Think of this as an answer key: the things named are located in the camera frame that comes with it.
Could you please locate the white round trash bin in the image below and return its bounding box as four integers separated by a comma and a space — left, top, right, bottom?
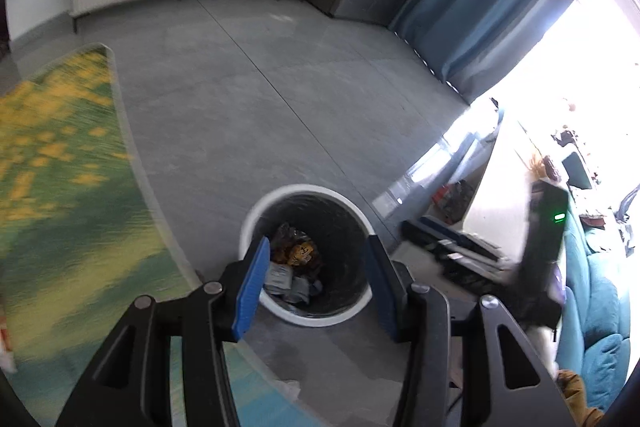
239, 183, 375, 327

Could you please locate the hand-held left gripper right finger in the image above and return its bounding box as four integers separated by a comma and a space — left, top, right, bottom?
364, 234, 576, 427

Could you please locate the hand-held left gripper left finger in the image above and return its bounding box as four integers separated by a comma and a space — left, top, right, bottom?
55, 237, 271, 427

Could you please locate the white and red paper bag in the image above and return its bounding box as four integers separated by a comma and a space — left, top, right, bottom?
0, 299, 16, 373

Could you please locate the orange and brown snack wrapper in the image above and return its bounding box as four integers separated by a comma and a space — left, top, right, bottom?
270, 223, 323, 268

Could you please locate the brown cloth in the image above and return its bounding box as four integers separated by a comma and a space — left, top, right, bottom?
557, 369, 606, 427

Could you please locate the teal sofa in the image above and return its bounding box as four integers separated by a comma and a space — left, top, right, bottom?
555, 207, 636, 413

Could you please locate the black equipment case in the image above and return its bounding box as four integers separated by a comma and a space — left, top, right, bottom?
402, 217, 521, 293

